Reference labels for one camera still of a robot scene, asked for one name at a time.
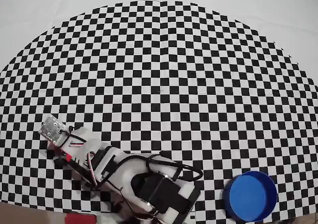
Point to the black white checkered mat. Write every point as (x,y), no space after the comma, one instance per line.
(159,47)

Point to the red flat object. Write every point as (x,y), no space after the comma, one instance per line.
(80,219)

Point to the white red gripper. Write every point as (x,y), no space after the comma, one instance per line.
(65,151)

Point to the blue round box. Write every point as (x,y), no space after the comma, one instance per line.
(252,196)

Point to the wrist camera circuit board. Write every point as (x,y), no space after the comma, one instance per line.
(52,129)

